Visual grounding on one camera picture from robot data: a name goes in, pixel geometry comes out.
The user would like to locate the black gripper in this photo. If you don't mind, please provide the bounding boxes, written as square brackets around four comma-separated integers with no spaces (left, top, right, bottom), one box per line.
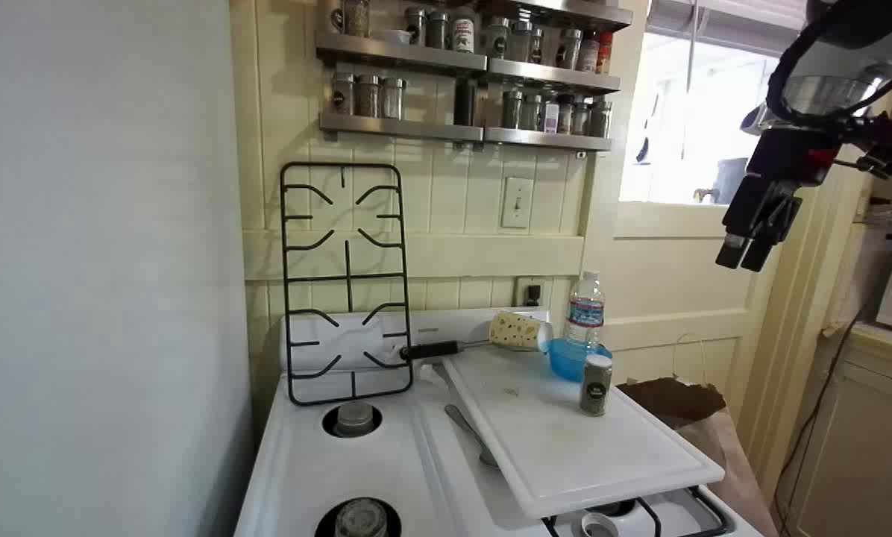
[714,126,849,274]

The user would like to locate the clear plastic water bottle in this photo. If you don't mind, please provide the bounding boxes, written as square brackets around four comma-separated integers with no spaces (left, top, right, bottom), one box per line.
[562,271,610,351]

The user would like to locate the pepper spice jar grey lid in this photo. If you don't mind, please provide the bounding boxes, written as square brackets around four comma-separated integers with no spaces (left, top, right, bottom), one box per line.
[580,351,619,417]

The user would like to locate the blue plastic bowl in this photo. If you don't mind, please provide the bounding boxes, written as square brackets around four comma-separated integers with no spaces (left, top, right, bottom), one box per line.
[546,338,619,385]

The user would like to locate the dark pot behind window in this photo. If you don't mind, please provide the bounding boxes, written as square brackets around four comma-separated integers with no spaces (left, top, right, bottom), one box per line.
[710,154,756,205]

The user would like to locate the cream door with window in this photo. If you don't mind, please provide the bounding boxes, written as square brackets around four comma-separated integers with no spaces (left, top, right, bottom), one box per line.
[583,0,835,421]

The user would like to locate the brown paper bag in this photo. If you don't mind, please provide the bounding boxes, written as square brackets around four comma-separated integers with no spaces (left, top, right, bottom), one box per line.
[619,374,782,537]

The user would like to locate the red spice jar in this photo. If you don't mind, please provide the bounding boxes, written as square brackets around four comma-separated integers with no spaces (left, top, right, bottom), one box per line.
[583,30,619,74]

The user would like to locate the cream kitchen cabinet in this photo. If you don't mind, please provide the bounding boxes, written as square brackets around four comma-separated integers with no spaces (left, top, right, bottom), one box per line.
[776,321,892,537]

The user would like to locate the white dotted cup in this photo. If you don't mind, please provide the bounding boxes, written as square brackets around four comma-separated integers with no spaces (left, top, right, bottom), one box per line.
[485,311,553,354]

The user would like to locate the white plastic cutting board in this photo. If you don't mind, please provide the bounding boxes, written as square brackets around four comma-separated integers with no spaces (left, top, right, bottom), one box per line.
[443,339,728,521]

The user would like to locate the steel spice shelf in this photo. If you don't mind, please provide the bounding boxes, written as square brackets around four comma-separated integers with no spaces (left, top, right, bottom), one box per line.
[516,0,635,30]
[316,109,619,154]
[313,32,623,95]

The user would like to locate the dark spice jar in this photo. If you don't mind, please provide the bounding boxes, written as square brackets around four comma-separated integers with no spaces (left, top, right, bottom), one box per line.
[453,74,489,127]

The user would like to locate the white label spice jar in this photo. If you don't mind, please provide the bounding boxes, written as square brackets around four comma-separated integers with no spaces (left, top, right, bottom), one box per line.
[447,5,485,53]

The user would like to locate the steel mug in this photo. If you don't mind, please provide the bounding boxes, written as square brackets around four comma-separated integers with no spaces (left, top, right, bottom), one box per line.
[327,0,374,39]

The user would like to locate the white gas stove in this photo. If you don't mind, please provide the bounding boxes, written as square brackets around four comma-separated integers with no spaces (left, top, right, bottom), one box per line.
[233,303,768,537]

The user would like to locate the cream wall light switch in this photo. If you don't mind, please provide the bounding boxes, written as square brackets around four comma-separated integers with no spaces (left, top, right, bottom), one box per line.
[498,172,538,233]

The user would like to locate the cream wall outlet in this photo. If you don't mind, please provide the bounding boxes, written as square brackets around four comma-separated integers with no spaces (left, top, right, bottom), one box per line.
[513,274,550,311]

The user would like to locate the wire whisk black handle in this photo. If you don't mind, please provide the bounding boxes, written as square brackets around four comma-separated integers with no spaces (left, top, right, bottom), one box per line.
[400,338,465,362]

